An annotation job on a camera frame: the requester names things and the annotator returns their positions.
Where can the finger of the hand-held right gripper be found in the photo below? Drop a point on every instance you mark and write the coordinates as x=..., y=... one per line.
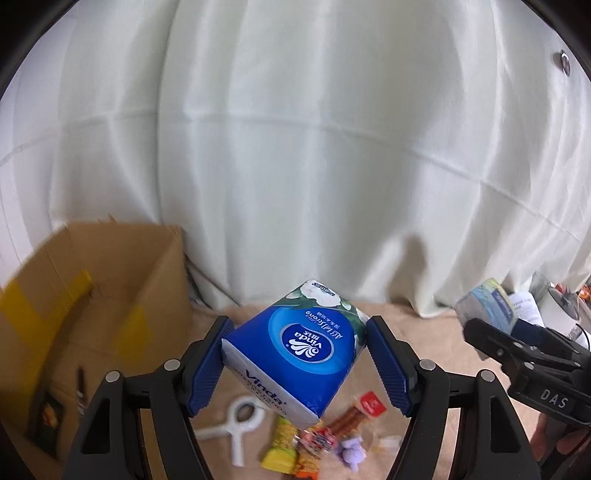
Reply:
x=498, y=344
x=526, y=328

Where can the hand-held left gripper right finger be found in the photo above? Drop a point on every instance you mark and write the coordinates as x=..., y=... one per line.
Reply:
x=388, y=364

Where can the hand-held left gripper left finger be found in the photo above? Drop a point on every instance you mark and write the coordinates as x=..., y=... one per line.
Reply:
x=210, y=364

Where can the small grey blue tissue packet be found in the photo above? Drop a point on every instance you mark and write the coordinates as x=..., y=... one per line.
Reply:
x=485, y=300

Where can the red sausage stick packet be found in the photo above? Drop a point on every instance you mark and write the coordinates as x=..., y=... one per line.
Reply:
x=364, y=408

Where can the blue tissue pack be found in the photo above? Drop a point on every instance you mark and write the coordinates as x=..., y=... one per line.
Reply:
x=295, y=350

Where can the brown cardboard box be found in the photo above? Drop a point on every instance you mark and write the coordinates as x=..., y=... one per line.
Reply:
x=152, y=277

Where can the white round container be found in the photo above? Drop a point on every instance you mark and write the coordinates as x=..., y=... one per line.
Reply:
x=556, y=318

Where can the person's right hand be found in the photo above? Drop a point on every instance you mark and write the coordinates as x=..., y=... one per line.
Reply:
x=568, y=443

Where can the white paper leaflet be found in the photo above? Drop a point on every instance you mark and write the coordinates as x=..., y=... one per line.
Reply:
x=526, y=307

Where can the white plastic clip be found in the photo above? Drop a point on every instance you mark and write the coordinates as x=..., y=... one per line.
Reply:
x=217, y=431

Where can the clear candy wrapper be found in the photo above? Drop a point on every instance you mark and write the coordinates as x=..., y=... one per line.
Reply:
x=385, y=444

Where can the purple toy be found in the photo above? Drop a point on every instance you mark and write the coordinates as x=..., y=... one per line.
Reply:
x=353, y=454

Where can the colourful candy packet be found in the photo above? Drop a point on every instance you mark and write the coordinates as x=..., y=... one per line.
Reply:
x=318, y=441

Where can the yellow green snack packet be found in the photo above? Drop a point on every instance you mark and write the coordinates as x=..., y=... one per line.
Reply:
x=280, y=457

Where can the brown stick packet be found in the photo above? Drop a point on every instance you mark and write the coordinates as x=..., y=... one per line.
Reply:
x=81, y=392

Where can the dark snack packet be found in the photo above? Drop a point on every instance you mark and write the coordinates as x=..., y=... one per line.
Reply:
x=46, y=415

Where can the white curtain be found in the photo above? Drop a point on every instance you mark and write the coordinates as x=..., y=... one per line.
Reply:
x=295, y=138

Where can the metal curtain grommet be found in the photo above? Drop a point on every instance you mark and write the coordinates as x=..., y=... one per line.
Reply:
x=565, y=61

